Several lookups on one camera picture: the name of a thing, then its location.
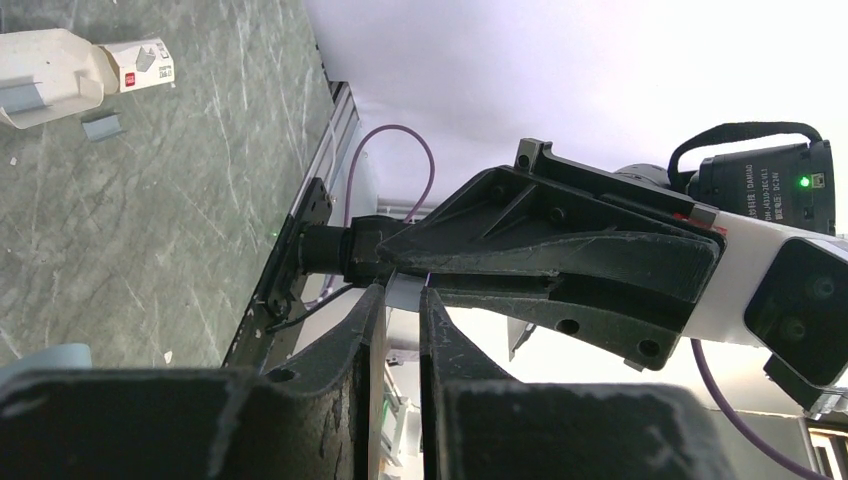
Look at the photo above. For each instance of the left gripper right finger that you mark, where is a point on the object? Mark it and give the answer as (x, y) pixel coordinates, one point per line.
(479, 422)

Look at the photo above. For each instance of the loose staple strip on table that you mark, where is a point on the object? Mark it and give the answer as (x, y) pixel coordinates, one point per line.
(102, 127)

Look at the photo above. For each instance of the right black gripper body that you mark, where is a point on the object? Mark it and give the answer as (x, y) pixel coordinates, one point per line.
(535, 157)

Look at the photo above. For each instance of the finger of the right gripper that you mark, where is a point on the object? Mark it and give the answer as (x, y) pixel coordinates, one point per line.
(502, 222)
(641, 326)

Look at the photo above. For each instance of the blue mini stapler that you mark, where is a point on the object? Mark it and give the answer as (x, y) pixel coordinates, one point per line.
(58, 357)

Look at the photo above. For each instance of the white staple box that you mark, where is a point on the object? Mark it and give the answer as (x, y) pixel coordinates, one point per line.
(51, 74)

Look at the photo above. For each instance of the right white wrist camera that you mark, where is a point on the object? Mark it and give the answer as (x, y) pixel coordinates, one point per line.
(784, 289)

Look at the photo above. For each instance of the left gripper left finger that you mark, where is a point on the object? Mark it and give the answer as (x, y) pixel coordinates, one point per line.
(316, 416)

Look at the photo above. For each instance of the aluminium frame rail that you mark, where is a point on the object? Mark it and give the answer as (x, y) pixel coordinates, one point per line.
(332, 157)

